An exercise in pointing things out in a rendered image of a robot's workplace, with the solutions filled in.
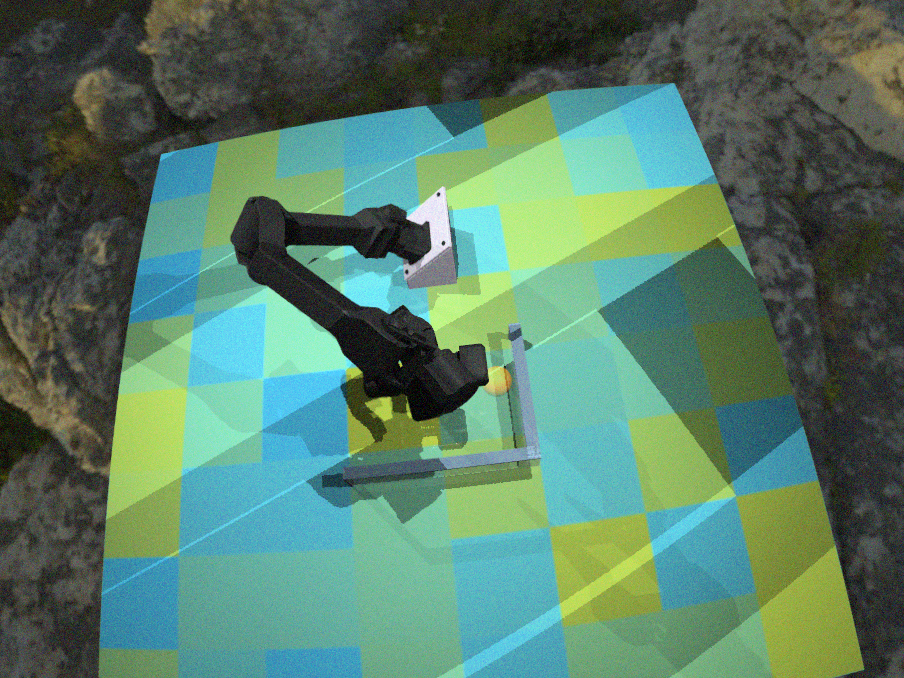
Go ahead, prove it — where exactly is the translucent yellow ball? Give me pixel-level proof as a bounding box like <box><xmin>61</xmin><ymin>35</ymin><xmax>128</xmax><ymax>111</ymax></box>
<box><xmin>482</xmin><ymin>366</ymin><xmax>512</xmax><ymax>397</ymax></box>

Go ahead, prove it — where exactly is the clear l-shaped low wall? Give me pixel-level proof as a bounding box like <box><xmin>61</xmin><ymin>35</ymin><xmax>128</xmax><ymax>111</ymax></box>
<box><xmin>346</xmin><ymin>330</ymin><xmax>541</xmax><ymax>486</ymax></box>

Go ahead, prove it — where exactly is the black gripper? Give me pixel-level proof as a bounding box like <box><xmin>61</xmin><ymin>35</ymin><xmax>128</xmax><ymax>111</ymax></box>
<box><xmin>363</xmin><ymin>343</ymin><xmax>489</xmax><ymax>398</ymax></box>

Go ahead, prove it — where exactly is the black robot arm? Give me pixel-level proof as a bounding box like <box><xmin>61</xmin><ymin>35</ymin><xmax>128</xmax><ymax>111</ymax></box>
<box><xmin>230</xmin><ymin>196</ymin><xmax>480</xmax><ymax>421</ymax></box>

